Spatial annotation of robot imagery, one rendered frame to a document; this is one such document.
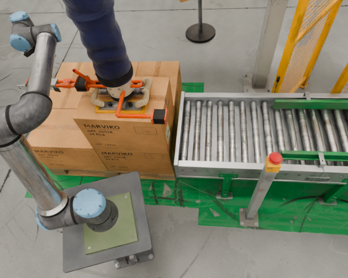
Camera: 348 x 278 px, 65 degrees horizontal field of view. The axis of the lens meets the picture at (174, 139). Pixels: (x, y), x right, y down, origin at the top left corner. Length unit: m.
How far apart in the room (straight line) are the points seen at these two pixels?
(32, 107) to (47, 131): 1.40
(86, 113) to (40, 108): 0.81
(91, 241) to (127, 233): 0.20
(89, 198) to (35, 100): 0.58
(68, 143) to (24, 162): 1.12
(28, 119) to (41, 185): 0.36
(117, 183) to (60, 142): 0.78
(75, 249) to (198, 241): 1.03
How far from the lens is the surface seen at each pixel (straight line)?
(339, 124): 2.39
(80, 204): 1.46
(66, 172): 2.83
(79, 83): 1.91
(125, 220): 1.66
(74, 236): 1.76
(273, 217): 2.48
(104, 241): 1.67
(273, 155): 1.50
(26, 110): 1.12
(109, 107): 1.85
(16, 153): 1.23
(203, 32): 3.88
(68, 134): 2.40
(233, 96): 2.30
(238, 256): 2.36
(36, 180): 1.33
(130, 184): 1.76
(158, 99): 1.84
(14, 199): 3.03
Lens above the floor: 2.31
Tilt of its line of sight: 57 degrees down
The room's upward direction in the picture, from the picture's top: 10 degrees counter-clockwise
